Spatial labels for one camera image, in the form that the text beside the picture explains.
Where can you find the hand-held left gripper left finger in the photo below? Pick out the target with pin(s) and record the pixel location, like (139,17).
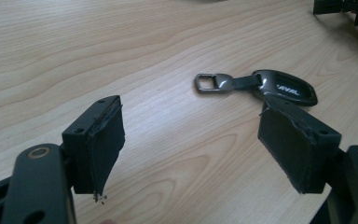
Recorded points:
(96,149)

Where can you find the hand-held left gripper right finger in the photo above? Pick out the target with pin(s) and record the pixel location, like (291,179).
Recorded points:
(292,146)

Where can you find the black car key with metal clip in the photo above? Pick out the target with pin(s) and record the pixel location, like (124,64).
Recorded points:
(279,85)

